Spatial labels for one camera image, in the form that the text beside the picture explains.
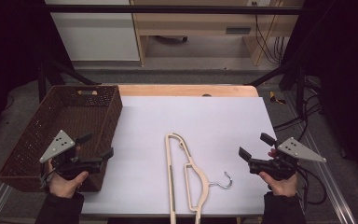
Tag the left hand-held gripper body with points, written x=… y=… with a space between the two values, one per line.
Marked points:
x=59 y=146

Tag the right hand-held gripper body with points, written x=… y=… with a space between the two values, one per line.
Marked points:
x=279 y=166

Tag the brown woven plastic basket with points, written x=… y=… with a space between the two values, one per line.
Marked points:
x=74 y=118

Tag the cream plastic clothes hanger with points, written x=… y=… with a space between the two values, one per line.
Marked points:
x=203 y=186

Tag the person's right hand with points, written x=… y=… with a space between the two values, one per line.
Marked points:
x=281 y=186

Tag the person's left hand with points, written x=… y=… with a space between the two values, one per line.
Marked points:
x=65 y=186

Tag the yellow and black tool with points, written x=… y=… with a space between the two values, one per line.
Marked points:
x=275 y=99

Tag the white paper sheet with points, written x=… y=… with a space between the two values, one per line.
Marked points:
x=199 y=121

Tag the black metal stand strut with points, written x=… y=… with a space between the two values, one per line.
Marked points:
x=279 y=70
x=62 y=70

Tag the white cabinet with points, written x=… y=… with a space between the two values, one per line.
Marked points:
x=99 y=37

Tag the black curtain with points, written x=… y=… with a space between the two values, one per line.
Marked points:
x=9 y=46
x=348 y=62

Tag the black chair base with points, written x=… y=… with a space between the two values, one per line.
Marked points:
x=172 y=39

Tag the light wooden desk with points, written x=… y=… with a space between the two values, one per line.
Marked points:
x=192 y=23

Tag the black horizontal frame bar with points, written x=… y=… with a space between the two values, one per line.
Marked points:
x=167 y=9

